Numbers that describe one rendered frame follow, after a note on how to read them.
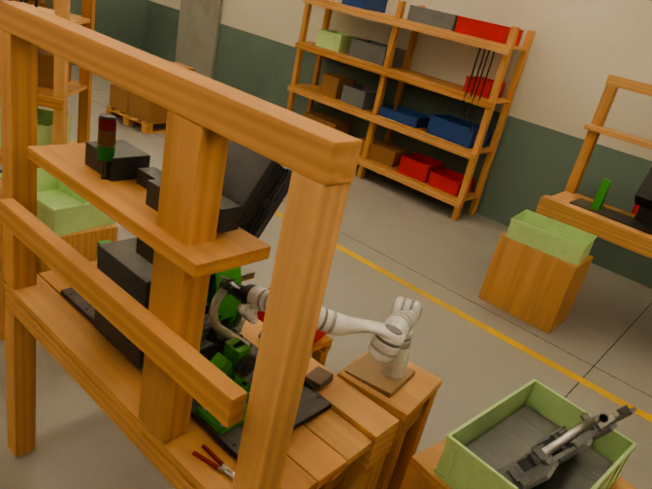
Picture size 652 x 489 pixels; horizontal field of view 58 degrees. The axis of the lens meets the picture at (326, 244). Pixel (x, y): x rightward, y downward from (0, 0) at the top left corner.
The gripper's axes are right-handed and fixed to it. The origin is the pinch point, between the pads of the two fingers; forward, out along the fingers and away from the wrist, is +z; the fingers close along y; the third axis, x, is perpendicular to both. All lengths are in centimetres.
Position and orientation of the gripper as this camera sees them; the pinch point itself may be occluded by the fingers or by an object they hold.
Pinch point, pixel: (226, 287)
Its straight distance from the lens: 197.2
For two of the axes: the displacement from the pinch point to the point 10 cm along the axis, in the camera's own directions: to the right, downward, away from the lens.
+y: -4.4, -5.8, -6.8
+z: -7.6, -1.6, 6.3
